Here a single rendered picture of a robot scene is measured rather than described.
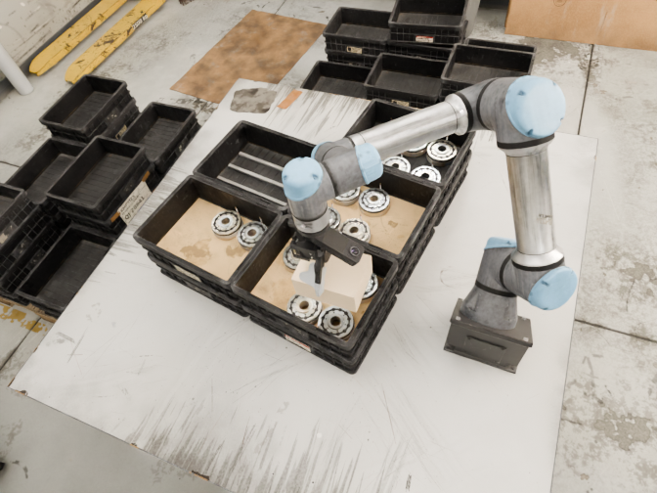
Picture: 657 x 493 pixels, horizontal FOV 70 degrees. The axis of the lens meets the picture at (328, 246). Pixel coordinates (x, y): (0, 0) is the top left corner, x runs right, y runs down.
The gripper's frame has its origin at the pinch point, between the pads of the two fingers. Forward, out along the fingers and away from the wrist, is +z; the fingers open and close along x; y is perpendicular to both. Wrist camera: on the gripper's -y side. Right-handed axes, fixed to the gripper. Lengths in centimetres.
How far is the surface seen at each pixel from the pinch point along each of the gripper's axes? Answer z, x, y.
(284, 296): 26.6, -1.4, 19.6
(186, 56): 109, -205, 217
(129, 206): 65, -39, 128
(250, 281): 22.7, -1.4, 30.0
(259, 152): 27, -55, 55
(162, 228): 23, -11, 69
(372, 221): 26.8, -36.2, 3.1
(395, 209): 27, -43, -3
